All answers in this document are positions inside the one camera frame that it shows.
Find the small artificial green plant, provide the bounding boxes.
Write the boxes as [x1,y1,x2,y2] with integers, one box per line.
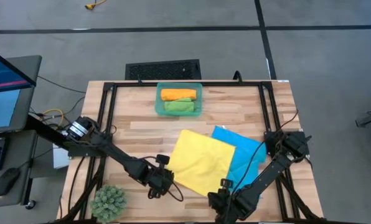
[90,185,128,224]

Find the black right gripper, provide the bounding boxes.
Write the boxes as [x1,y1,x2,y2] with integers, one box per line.
[207,187,241,224]

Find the orange microfiber towel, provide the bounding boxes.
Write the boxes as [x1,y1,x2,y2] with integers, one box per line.
[160,88,197,101]

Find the yellow extension plug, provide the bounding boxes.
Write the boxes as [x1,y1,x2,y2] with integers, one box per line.
[85,0,107,10]

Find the green microfiber towel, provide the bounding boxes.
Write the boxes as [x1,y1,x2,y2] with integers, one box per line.
[164,98,195,113]

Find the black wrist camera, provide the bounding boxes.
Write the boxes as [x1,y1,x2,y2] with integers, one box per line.
[219,178,234,190]
[156,154,171,169]

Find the yellow cable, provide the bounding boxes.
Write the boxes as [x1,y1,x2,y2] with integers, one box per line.
[42,108,65,128]

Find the computer monitor with blue screen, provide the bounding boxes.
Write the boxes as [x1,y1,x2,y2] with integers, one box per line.
[0,45,37,135]

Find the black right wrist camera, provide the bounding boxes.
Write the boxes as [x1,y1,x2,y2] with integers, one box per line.
[219,178,234,190]

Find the blue microfiber towel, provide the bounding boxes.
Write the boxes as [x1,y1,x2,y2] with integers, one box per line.
[210,125,268,200]

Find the white box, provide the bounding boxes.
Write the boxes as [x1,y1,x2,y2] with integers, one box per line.
[52,142,71,170]

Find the yellow microfiber towel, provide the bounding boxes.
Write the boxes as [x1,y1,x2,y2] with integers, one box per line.
[166,129,237,197]

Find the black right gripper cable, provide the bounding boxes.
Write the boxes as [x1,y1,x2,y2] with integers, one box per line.
[227,140,267,224]

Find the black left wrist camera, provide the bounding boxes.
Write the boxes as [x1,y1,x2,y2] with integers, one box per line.
[156,154,171,169]

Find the grey desk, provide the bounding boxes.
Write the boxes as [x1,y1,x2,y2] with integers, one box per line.
[0,55,43,209]

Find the black perforated computer case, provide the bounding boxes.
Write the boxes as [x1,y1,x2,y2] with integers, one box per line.
[124,58,202,81]

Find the black aluminium table frame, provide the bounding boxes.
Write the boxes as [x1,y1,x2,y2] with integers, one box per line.
[59,79,325,224]

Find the teal translucent plastic basket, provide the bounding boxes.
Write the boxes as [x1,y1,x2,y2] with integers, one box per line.
[154,82,204,118]

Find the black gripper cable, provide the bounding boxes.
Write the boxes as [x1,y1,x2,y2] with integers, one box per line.
[166,182,185,202]
[227,140,267,224]

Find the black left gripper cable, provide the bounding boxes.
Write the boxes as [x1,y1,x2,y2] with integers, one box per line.
[166,182,185,202]

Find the black computer mouse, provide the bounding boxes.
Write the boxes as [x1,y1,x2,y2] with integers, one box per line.
[0,167,21,198]

